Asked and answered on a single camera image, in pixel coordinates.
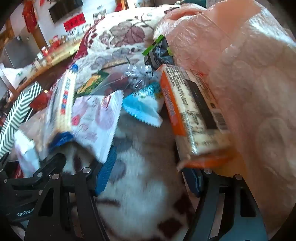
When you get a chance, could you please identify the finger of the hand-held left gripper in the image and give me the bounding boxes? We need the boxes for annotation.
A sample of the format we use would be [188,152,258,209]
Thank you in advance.
[32,153,67,179]

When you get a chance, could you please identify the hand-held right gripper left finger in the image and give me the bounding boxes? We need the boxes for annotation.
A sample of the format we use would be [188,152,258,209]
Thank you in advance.
[24,147,117,241]

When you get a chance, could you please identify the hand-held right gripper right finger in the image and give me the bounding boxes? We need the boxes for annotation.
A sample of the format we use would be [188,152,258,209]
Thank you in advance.
[182,168,266,241]

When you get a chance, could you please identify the white pink snack packet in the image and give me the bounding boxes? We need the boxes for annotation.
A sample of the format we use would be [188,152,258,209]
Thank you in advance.
[72,89,124,163]

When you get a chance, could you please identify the long white cracker packet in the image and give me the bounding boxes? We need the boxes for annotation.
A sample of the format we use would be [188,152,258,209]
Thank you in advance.
[45,64,80,151]

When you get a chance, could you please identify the green white striped box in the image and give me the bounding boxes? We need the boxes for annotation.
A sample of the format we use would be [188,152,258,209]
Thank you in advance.
[0,82,43,158]

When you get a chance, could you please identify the orange cracker package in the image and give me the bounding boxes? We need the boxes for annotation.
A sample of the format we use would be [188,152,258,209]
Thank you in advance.
[158,64,234,172]

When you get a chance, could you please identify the blue white snack packet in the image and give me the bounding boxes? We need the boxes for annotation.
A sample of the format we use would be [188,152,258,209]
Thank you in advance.
[122,82,165,128]

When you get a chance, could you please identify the green yellow snack packet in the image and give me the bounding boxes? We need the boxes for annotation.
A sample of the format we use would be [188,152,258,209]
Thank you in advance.
[76,72,109,95]

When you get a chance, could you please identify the clear bag of red dates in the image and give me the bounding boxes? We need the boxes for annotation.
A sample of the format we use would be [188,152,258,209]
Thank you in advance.
[92,64,158,95]

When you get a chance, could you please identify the black green snack packet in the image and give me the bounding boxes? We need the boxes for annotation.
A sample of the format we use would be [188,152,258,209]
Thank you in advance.
[142,35,175,70]

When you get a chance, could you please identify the clear packet of beige snacks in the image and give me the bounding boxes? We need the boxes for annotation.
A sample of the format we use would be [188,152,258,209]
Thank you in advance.
[18,109,55,153]

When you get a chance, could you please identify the small white snack packet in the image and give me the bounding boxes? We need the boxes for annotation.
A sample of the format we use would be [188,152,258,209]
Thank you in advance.
[14,130,42,179]

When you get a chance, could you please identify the floral plush blanket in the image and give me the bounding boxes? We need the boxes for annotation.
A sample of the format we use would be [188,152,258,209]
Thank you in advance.
[16,7,208,241]

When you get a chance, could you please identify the red snack packet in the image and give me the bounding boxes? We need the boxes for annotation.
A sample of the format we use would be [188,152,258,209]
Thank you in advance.
[30,90,52,112]

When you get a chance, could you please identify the white plastic bag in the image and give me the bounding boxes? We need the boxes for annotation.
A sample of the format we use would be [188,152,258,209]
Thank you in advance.
[0,65,33,90]

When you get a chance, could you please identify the pink quilt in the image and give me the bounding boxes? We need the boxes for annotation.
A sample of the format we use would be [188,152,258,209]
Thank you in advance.
[154,0,295,239]

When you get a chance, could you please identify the wooden cabinet with yellow top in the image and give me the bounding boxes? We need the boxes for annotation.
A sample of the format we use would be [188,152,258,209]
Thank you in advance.
[9,37,81,98]

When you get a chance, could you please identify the red hanging decoration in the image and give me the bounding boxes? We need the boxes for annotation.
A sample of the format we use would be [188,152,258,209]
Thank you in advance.
[22,0,38,33]

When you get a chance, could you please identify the red wall banner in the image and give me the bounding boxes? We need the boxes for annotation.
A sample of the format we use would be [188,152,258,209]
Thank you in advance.
[63,13,85,32]

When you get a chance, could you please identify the black wall television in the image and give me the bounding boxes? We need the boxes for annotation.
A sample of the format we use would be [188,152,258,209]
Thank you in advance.
[48,0,84,24]

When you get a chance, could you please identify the large photo frame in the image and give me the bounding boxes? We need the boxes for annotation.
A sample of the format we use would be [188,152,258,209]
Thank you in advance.
[94,8,107,21]

